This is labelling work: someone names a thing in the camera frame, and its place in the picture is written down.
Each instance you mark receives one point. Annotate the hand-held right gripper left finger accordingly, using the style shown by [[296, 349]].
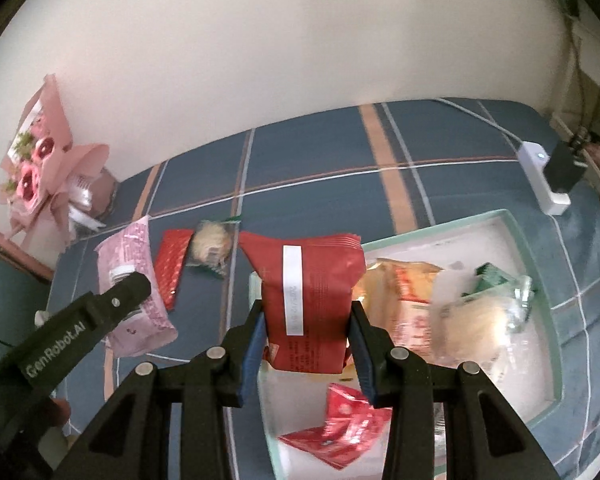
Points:
[[255, 340]]

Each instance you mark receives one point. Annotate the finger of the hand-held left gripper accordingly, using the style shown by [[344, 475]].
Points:
[[125, 292]]

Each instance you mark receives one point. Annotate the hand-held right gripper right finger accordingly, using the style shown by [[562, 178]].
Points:
[[362, 355]]

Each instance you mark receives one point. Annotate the pink snack packet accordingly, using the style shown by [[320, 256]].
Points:
[[130, 245]]

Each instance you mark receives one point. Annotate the red flower-print snack packet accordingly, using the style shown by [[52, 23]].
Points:
[[330, 447], [347, 402]]

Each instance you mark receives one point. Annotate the beige snack packet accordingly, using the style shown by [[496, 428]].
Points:
[[405, 290]]

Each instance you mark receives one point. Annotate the red packet with white label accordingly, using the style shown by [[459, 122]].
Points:
[[320, 270]]

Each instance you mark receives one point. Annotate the clear bag of white pastry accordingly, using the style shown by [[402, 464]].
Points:
[[475, 325], [210, 242]]

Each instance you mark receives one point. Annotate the green snack packet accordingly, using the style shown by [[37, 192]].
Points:
[[492, 276]]

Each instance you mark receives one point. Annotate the white tray with teal rim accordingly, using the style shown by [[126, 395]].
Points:
[[480, 240]]

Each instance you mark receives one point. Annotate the person's left hand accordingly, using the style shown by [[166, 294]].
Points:
[[62, 410]]

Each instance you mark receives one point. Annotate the red patterned flat packet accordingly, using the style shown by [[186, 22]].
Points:
[[172, 265]]

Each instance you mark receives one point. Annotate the pink paper flower bouquet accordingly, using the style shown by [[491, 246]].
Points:
[[55, 170]]

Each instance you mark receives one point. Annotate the crinkled clear wrapper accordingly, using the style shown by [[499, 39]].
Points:
[[522, 302]]

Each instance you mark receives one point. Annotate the blue plaid bedsheet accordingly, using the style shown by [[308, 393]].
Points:
[[330, 160]]

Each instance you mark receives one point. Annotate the white power strip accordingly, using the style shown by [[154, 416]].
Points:
[[540, 180]]

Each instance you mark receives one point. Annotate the black power adapter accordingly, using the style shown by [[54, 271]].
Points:
[[562, 165]]

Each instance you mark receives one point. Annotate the pink bed frame edge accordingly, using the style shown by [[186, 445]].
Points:
[[15, 252]]

